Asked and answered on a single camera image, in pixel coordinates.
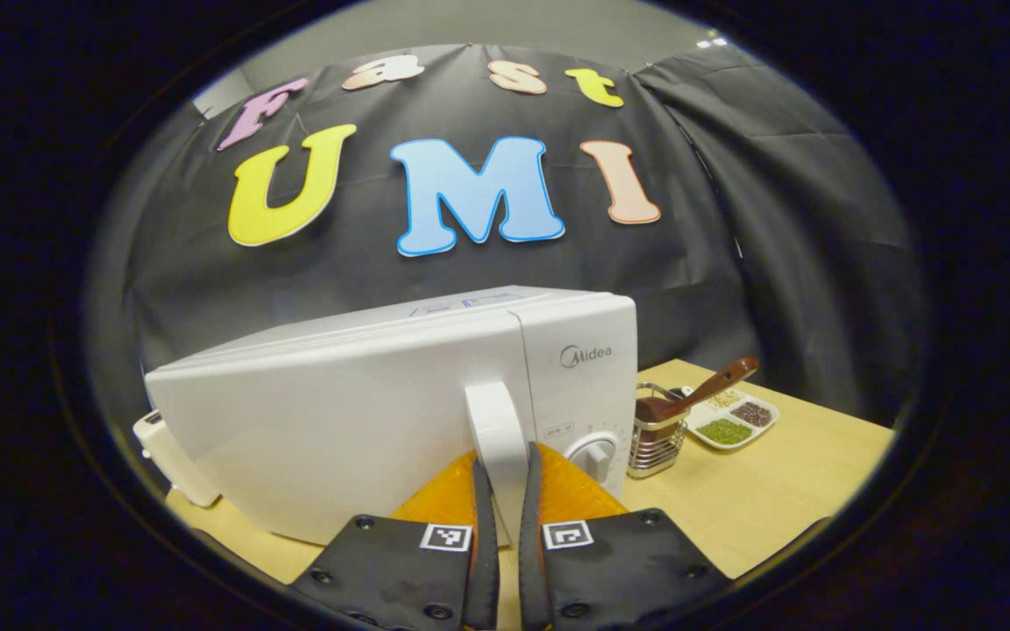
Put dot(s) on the white microwave oven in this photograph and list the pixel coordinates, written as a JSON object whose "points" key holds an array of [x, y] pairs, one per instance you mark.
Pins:
{"points": [[338, 412]]}

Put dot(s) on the black backdrop cloth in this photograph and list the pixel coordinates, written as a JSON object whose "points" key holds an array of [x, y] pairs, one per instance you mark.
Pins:
{"points": [[733, 219]]}

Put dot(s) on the white divided dish of beans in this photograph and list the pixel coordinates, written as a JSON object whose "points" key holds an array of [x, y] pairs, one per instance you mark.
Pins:
{"points": [[724, 431]]}

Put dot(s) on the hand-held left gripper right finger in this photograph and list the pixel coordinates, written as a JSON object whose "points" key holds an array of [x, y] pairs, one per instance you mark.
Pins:
{"points": [[529, 543]]}

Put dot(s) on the small ceiling light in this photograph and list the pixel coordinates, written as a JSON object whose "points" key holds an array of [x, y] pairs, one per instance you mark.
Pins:
{"points": [[713, 41]]}

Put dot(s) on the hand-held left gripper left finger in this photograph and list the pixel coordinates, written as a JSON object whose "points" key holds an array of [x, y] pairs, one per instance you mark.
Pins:
{"points": [[483, 543]]}

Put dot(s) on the white toaster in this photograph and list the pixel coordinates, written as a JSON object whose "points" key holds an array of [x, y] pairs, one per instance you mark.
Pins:
{"points": [[172, 460]]}

